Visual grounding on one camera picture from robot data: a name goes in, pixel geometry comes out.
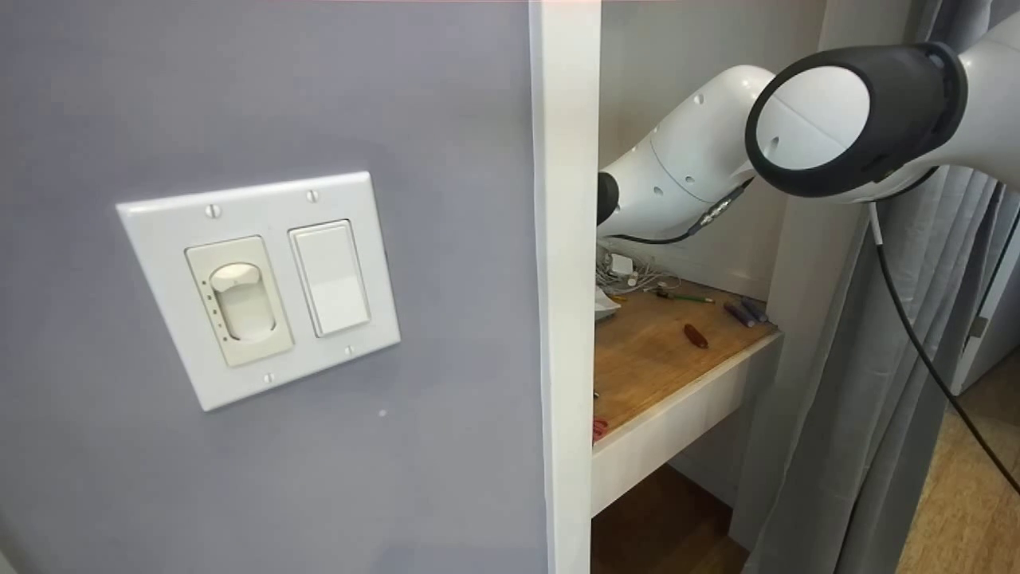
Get white door trim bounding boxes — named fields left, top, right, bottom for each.
left=525, top=0, right=606, bottom=574

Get white paper sheets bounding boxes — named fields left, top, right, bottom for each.
left=590, top=284, right=626, bottom=325

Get pile of small clutter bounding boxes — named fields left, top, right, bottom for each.
left=596, top=250, right=652, bottom=296

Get wooden workbench top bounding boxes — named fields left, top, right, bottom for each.
left=590, top=279, right=788, bottom=519

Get blue purple small tool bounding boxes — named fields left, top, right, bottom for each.
left=719, top=296, right=771, bottom=329

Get grey curtain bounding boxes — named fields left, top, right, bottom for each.
left=731, top=0, right=1020, bottom=574

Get white cabinet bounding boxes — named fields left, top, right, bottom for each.
left=946, top=205, right=1020, bottom=400

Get green handled tool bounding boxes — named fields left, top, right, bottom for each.
left=650, top=282, right=718, bottom=309

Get white rocker switch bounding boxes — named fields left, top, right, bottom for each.
left=285, top=217, right=374, bottom=340

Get black cable with connector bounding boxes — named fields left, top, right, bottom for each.
left=601, top=175, right=760, bottom=250

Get white switch wall plate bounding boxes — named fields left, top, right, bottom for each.
left=115, top=170, right=404, bottom=414

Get cream dimmer slider switch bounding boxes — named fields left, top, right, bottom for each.
left=181, top=233, right=298, bottom=369

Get thick black cable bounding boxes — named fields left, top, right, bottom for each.
left=863, top=198, right=1020, bottom=497

